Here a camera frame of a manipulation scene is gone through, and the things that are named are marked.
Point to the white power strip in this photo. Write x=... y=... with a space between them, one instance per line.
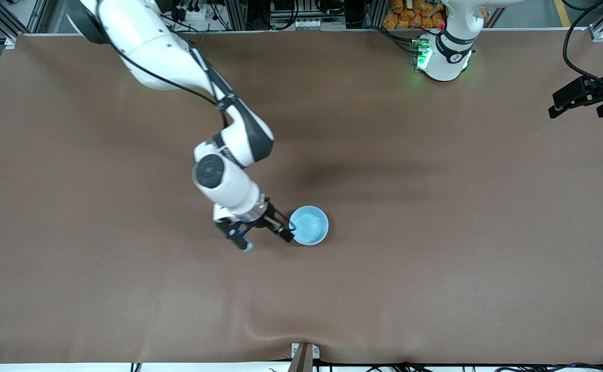
x=193 y=13
x=309 y=24

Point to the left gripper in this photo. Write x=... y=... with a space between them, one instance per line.
x=602 y=91

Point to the right gripper black camera mount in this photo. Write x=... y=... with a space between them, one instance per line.
x=234 y=232

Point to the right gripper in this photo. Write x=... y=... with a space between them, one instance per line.
x=264 y=217

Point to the blue bowl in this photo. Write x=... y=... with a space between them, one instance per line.
x=309 y=226

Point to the aluminium frame post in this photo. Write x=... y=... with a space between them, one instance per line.
x=375 y=13
x=235 y=13

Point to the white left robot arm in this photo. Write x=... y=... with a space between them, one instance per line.
x=443 y=64

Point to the metal camera bracket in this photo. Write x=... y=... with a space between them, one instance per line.
x=304 y=356

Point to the brown table mat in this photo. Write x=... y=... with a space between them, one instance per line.
x=301 y=129

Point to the pile of orange objects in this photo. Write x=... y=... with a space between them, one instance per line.
x=410 y=15

